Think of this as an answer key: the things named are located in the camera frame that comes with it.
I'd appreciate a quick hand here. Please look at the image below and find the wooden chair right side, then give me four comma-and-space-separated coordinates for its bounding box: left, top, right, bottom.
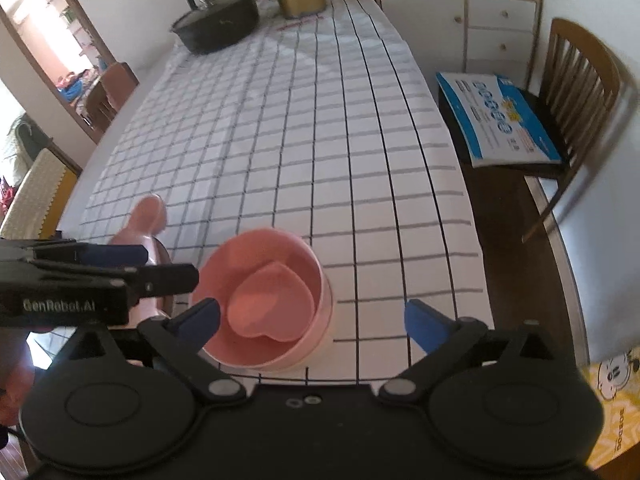
439, 16, 623, 244

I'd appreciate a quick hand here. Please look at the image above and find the yellow cartoon bag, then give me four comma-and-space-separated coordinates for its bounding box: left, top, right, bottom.
582, 347, 640, 469

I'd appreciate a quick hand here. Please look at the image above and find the black checked white tablecloth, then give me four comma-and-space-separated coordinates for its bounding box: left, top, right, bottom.
61, 0, 491, 384

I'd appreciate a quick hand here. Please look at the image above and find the wooden chair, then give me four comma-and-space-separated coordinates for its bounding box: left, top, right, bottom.
81, 63, 139, 134
439, 16, 623, 244

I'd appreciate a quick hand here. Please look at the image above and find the person's left hand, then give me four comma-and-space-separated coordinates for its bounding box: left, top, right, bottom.
1, 328, 35, 448

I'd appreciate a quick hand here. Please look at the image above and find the blue white printed box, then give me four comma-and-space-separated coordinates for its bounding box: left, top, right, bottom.
436, 73, 562, 167

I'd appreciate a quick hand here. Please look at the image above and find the wooden chair far left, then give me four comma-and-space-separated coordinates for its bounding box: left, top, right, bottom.
81, 63, 139, 134

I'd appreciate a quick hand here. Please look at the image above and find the pink mouse-ear plate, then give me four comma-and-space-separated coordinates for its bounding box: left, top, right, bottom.
110, 194, 174, 328

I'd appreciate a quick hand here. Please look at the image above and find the large pink bowl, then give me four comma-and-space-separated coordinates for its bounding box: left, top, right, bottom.
191, 228, 335, 373

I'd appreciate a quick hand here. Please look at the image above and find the cream cushioned chair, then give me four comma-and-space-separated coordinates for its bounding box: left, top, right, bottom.
1, 150, 77, 240

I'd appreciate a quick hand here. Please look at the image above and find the white drawer cabinet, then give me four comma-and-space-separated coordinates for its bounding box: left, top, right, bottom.
381, 0, 542, 94

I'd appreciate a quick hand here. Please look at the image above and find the pink heart-shaped dish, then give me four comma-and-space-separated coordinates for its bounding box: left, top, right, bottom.
227, 261, 314, 342

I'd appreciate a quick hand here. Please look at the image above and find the red pen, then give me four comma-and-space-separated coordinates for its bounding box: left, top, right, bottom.
277, 15, 324, 32

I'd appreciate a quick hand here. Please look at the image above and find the black cooking pot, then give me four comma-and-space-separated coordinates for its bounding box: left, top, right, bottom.
170, 0, 260, 54

